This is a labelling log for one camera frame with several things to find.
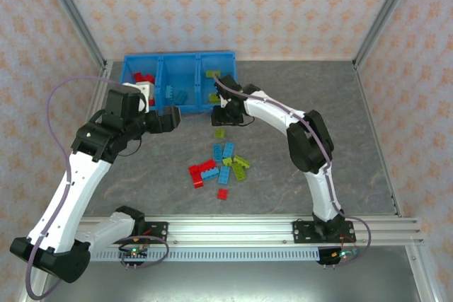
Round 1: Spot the long red lego brick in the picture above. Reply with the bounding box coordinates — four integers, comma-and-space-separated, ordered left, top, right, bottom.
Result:
197, 158, 218, 173

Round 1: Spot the blue three-compartment plastic bin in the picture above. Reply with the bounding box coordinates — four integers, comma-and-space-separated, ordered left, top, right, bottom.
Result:
118, 50, 240, 115

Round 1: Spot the small circuit board with LED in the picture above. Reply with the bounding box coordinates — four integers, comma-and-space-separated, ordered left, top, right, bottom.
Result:
118, 245, 149, 261
318, 247, 360, 265

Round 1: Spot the grey metal sheet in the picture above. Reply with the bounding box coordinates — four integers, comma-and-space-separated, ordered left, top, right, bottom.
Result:
21, 261, 438, 302

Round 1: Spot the aluminium table side rail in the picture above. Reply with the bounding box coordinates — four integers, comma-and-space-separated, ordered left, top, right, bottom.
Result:
352, 60, 405, 218
76, 61, 115, 129

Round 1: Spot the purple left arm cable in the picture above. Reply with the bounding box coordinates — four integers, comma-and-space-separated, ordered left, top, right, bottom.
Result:
26, 75, 169, 300

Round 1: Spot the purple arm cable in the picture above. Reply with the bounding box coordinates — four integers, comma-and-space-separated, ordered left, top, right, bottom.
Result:
212, 75, 372, 268
26, 75, 169, 300

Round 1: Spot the long aluminium base rail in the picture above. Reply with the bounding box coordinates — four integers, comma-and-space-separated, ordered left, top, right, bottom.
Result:
79, 215, 425, 246

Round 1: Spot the aluminium frame post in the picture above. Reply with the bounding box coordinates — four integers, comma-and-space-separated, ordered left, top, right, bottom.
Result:
37, 0, 108, 71
353, 0, 423, 69

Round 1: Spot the grey slotted cable duct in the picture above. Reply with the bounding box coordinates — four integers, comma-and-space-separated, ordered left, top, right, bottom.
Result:
88, 248, 321, 263

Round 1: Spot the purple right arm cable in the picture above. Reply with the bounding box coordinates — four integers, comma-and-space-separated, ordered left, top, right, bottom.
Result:
212, 75, 372, 268

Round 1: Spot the aluminium frame leg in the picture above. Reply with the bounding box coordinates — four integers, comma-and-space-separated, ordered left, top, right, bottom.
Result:
405, 245, 440, 302
19, 280, 47, 302

